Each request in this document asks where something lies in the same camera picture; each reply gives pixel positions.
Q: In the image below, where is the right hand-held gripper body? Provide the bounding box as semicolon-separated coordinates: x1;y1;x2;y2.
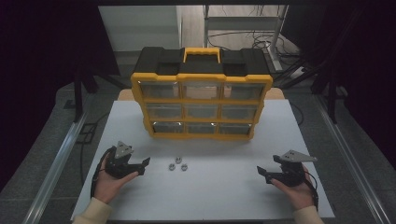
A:
273;149;318;187

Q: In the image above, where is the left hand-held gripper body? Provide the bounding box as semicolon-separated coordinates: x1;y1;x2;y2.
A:
104;140;134;180

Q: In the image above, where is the yellow black organizer case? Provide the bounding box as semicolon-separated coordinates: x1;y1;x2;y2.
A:
130;46;274;142

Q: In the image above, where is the person's left hand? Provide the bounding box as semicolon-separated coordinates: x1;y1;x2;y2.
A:
93;169;140;204

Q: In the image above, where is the person's right hand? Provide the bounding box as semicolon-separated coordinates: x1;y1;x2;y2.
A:
270;166;316;211

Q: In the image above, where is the black metal stand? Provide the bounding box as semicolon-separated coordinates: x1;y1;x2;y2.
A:
279;62;339;124
73;64;125;122

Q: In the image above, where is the set of clear drawers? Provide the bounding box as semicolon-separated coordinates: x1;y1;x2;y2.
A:
138;81;266;135

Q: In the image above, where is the white power strip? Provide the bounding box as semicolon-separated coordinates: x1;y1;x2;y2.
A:
289;66;306;78

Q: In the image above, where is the dark curtain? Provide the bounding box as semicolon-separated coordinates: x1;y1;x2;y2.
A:
0;0;120;190
281;0;396;171

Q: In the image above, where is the white cabinet panel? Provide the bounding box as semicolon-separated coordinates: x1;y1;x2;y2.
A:
98;5;183;52

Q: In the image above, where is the left hand-held gripper black cable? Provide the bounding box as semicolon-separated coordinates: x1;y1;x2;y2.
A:
90;146;115;199

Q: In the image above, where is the hand-held gripper black cable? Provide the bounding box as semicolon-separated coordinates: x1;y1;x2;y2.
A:
303;172;320;213
90;146;115;199

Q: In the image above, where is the right hand-held gripper black cable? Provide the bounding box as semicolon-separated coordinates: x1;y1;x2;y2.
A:
303;172;320;213

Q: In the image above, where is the black floor bracket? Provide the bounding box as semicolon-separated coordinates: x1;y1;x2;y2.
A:
76;122;98;145

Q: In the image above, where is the aluminium rail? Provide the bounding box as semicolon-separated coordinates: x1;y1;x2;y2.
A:
21;110;90;224
314;94;391;224

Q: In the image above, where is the tangle of black floor cables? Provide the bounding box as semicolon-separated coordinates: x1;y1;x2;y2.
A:
207;29;300;59

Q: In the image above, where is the grey metal desk frame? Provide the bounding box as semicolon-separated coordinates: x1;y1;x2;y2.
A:
203;4;289;73

